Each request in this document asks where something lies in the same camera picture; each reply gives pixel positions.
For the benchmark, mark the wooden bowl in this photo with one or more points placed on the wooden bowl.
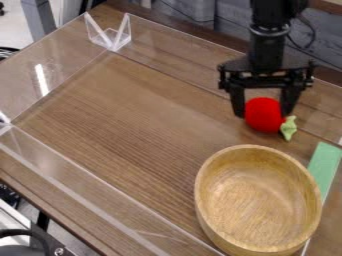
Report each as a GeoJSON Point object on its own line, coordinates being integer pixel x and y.
{"type": "Point", "coordinates": [256, 201]}

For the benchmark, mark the red plush fruit green stem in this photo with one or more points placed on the red plush fruit green stem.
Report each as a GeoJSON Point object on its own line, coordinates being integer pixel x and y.
{"type": "Point", "coordinates": [264, 118]}

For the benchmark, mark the black metal bracket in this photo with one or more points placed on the black metal bracket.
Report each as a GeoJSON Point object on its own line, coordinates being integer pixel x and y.
{"type": "Point", "coordinates": [57, 248]}

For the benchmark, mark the green tape strip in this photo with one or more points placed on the green tape strip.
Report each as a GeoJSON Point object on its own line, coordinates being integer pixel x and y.
{"type": "Point", "coordinates": [323, 166]}

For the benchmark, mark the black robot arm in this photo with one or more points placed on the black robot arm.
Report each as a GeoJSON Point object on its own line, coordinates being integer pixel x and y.
{"type": "Point", "coordinates": [266, 67]}

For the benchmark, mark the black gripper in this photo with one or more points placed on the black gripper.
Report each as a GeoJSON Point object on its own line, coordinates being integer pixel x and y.
{"type": "Point", "coordinates": [291, 77]}

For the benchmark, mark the clear acrylic enclosure wall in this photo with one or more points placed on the clear acrylic enclosure wall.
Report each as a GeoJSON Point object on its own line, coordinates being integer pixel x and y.
{"type": "Point", "coordinates": [107, 131]}

